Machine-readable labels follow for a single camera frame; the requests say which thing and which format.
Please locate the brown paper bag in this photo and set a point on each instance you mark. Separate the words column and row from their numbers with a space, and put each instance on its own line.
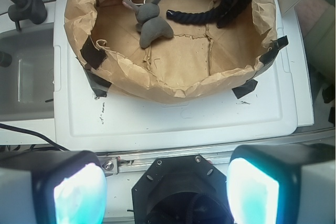
column 199, row 60

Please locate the aluminium rail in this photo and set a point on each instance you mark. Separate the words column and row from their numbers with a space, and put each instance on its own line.
column 215, row 154

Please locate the grey plush bunny toy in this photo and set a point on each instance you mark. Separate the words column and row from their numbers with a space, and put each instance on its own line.
column 149, row 23

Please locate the black octagonal mount plate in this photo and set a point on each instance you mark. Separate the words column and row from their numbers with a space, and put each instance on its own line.
column 181, row 192

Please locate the black faucet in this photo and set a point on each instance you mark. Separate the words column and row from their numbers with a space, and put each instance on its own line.
column 33, row 10

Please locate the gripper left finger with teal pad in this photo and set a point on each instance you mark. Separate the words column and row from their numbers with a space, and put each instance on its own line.
column 52, row 187

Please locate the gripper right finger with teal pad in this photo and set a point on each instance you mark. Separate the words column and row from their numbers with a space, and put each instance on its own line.
column 288, row 183

